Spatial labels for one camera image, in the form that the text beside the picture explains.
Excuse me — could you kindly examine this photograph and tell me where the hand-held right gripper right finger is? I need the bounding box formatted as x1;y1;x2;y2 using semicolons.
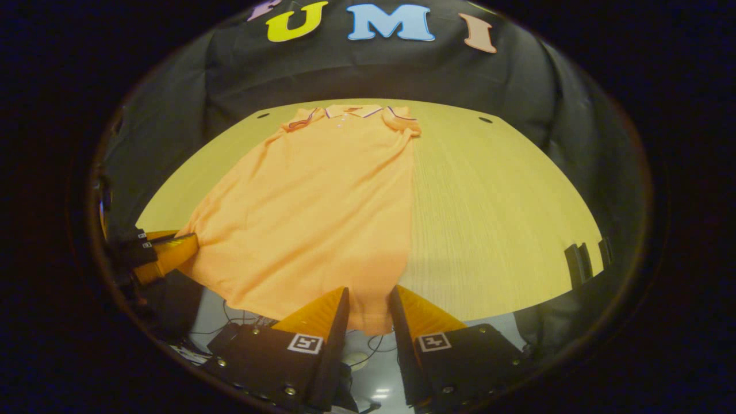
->
390;285;527;410

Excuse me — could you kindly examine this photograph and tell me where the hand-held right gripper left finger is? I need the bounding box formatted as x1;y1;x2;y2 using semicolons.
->
206;286;350;412

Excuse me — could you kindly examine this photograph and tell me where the orange T-shirt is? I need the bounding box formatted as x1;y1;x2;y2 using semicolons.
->
175;105;422;336

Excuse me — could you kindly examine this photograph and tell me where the black backdrop cloth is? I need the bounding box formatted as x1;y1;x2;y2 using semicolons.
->
95;0;653;369

